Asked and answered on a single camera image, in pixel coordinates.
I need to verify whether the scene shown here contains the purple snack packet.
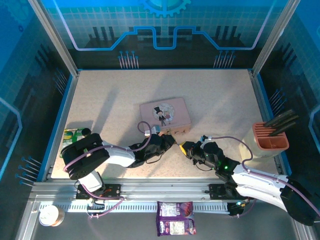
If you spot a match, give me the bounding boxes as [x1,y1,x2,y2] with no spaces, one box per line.
[155,200,198,238]

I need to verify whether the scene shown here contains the green snack packet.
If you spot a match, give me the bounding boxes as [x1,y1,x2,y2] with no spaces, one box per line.
[59,127,87,159]

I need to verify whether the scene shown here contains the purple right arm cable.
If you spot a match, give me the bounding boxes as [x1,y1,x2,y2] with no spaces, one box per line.
[210,135,320,221]

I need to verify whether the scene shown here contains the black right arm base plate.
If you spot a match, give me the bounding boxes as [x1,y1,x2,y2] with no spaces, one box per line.
[208,183,255,201]

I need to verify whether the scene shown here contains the tape roll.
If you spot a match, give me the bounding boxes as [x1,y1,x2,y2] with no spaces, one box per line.
[38,204,66,228]

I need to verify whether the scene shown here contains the aluminium front rail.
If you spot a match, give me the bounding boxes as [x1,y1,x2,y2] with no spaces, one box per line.
[29,178,300,201]

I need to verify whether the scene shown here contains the terracotta slotted utensil holder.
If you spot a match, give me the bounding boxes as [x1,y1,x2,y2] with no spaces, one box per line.
[238,121,290,159]

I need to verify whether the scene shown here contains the aluminium frame post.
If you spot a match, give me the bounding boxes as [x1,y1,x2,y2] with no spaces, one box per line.
[250,0,302,74]
[27,0,80,77]

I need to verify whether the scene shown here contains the black utensil handle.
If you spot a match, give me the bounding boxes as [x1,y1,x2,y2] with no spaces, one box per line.
[268,120,298,138]
[263,108,296,128]
[265,114,300,132]

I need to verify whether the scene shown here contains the white slotted cable duct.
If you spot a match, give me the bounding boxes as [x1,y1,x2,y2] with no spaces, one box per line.
[39,201,231,214]

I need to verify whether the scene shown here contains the pink cartoon tin box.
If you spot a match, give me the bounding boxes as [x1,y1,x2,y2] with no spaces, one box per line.
[139,97,193,136]

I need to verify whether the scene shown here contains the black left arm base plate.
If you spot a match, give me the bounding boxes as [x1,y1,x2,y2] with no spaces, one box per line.
[75,183,122,201]

